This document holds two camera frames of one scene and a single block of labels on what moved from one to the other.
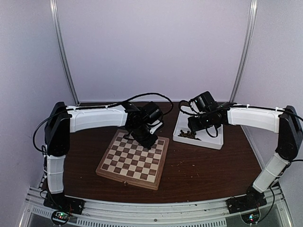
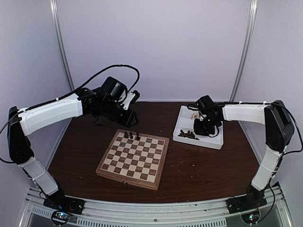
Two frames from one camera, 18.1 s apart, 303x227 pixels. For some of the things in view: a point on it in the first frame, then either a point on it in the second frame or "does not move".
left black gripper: x=147 y=144 to x=128 y=120
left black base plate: x=60 y=201 does not move
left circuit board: x=60 y=216 does not move
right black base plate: x=251 y=201 does not move
